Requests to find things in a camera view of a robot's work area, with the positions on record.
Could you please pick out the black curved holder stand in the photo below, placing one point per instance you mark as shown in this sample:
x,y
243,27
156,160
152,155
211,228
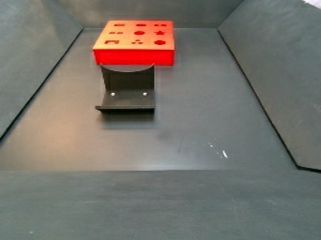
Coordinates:
x,y
128,88

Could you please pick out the red shape sorter box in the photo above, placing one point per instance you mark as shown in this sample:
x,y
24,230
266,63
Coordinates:
x,y
135,42

